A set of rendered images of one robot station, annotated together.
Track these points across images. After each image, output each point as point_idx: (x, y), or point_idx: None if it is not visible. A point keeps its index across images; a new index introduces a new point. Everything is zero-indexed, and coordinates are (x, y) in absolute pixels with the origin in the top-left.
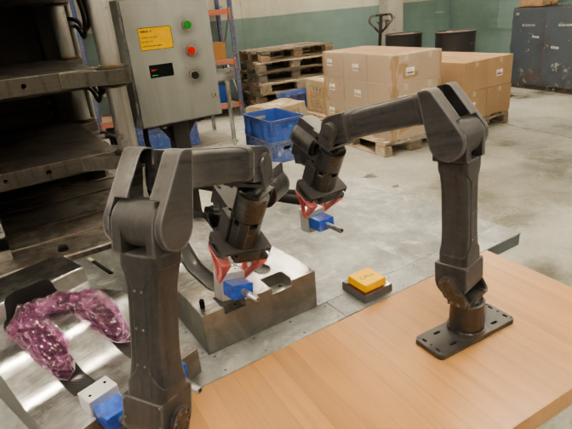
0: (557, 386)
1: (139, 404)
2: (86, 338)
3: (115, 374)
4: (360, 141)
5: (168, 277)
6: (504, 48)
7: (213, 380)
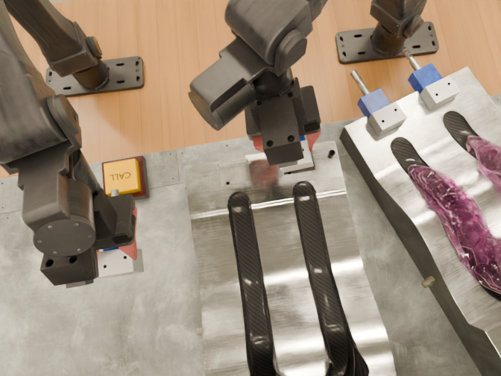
0: (92, 4)
1: None
2: (460, 172)
3: (425, 126)
4: None
5: None
6: None
7: (331, 122)
